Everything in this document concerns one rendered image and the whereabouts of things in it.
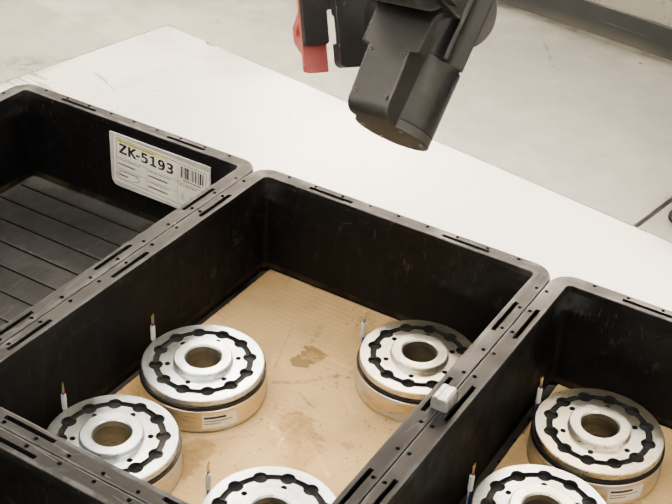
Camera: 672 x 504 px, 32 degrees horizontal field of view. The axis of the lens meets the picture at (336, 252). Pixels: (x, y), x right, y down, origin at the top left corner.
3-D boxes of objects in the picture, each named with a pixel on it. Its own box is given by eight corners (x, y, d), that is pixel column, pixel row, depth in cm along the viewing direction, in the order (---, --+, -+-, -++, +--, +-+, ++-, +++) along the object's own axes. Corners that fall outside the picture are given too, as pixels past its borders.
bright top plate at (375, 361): (395, 311, 106) (396, 305, 105) (498, 352, 102) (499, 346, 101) (336, 370, 98) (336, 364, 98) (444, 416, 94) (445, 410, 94)
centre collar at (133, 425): (114, 408, 92) (114, 402, 92) (158, 437, 90) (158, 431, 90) (64, 440, 89) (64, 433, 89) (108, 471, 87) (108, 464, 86)
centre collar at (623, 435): (585, 401, 96) (587, 395, 96) (641, 428, 93) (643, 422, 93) (555, 432, 93) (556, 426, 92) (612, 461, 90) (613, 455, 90)
